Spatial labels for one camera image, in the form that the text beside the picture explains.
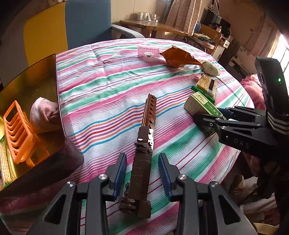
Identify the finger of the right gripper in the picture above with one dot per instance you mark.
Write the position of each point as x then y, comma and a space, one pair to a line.
234, 111
233, 123

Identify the wooden side table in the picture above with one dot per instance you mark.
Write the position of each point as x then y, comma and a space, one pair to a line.
150, 29

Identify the pink curtain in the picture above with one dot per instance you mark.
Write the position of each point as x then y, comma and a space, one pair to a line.
184, 14

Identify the cracker pack with green ends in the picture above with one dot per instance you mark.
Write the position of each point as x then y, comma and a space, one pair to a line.
6, 178

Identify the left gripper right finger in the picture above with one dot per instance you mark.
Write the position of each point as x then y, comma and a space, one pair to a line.
203, 208

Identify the striped pink green tablecloth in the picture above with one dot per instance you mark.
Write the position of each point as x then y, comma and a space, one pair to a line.
101, 89

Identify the brown snack bag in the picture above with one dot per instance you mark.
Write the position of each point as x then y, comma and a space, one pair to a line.
176, 57

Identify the green tea box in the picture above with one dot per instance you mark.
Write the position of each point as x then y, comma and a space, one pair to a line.
197, 103

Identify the gold metal tin box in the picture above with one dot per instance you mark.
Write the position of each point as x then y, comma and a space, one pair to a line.
39, 80

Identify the white cups on table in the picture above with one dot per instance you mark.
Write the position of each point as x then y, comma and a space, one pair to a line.
146, 16

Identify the wooden chair with clutter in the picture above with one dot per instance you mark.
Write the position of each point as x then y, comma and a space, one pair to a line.
208, 38

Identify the blue yellow grey armchair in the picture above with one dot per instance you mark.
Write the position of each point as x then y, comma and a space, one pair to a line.
33, 30

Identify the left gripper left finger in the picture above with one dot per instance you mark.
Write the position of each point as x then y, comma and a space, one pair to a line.
63, 214

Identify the orange plastic basket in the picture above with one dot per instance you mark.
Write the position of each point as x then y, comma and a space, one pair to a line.
23, 143

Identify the pink cushion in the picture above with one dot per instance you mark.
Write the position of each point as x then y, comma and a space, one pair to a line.
253, 87

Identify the brown brick toy stick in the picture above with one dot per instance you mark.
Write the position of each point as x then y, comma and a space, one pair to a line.
135, 197

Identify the pink sock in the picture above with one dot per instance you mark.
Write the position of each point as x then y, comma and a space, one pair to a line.
44, 116

